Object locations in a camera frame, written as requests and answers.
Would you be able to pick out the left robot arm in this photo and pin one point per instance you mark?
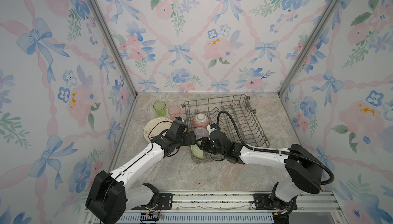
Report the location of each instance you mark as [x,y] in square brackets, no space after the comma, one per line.
[112,193]

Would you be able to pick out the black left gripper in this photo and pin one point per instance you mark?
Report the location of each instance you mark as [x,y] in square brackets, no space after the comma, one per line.
[188,141]

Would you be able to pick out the aluminium corner post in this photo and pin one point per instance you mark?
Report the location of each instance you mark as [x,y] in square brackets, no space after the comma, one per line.
[327,13]
[97,13]

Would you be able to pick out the lilac ceramic bowl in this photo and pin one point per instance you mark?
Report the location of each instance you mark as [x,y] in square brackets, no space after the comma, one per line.
[201,132]

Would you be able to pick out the grey wire dish rack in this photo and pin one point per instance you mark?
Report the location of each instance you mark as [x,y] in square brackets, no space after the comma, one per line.
[235,117]

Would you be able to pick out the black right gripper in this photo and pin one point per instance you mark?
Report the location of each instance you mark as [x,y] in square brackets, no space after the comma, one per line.
[202,142]

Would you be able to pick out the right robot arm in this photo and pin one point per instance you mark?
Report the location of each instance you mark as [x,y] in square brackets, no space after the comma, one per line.
[304,175]

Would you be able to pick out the pink glass tumbler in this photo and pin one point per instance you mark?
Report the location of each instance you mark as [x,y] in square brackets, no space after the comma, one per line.
[174,111]

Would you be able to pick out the pink patterned bowl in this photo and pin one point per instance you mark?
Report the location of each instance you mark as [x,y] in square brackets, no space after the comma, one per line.
[200,120]

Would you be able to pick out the aluminium left corner post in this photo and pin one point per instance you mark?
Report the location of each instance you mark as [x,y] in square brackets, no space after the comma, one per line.
[97,13]

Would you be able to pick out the green glass tumbler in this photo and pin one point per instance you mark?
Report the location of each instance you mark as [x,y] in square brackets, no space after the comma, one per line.
[160,108]

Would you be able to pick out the cream flamingo plate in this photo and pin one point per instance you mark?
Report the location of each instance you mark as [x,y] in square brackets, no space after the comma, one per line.
[154,127]

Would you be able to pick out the aluminium right corner post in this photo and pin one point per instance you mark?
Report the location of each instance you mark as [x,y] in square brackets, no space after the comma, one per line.
[327,13]

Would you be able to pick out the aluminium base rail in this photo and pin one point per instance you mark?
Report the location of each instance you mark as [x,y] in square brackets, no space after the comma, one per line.
[231,207]

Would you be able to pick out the green ceramic bowl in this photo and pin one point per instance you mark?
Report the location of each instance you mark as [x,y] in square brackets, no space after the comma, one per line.
[196,151]

